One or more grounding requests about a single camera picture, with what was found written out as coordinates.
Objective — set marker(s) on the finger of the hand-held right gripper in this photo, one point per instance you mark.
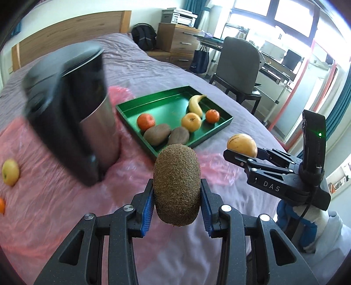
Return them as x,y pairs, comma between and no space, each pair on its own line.
279,157
238,159

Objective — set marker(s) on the black backpack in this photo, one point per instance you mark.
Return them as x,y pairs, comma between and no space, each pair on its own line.
144,35

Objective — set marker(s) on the black steel kettle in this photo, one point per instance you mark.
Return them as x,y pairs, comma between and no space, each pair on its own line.
68,109

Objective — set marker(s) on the yellow apple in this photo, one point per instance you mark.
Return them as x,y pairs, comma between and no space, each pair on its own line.
192,121

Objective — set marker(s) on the orange mandarin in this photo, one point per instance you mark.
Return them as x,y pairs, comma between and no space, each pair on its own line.
212,116
1,206
146,121

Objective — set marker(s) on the yellow banana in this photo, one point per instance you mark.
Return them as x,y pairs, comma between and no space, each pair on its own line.
195,105

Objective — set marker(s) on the person's right forearm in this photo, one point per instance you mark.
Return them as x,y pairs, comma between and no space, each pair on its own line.
333,235

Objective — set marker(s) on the large window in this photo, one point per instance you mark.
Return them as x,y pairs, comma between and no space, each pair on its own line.
255,5

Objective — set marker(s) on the wooden headboard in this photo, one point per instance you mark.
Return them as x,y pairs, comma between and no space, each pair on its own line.
68,30

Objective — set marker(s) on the black monitor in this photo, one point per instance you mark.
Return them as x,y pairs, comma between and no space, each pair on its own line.
292,59

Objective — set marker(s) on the teal curtain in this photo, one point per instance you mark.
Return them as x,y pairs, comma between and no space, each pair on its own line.
204,13
338,115
17,27

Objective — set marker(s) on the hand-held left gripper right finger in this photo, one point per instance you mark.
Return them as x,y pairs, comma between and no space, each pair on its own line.
207,219

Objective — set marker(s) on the white printer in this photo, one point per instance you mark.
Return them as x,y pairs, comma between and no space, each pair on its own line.
178,16

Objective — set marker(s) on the wooden dresser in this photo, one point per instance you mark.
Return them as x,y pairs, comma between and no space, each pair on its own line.
175,38

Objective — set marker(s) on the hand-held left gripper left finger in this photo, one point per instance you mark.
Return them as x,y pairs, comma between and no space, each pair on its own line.
146,216

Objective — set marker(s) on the pink plastic sheet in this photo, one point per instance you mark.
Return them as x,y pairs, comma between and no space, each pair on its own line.
41,205

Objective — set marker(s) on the brown kiwi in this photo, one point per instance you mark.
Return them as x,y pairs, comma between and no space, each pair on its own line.
177,180
156,134
178,136

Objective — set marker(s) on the yellow spotted pear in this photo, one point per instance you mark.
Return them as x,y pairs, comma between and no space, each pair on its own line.
242,142

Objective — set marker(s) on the green apple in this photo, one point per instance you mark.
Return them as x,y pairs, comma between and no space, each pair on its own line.
11,172

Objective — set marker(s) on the grey metal desk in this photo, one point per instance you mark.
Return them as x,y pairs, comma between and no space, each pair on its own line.
271,72

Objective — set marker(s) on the grey office chair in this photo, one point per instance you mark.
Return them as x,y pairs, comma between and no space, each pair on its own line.
238,63

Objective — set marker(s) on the green tray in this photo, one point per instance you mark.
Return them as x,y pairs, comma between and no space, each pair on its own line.
164,107

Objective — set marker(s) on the dark hanging bag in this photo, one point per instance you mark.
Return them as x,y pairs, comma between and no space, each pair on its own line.
200,59

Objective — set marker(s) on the person's right hand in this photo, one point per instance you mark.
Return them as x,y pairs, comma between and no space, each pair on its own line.
283,216

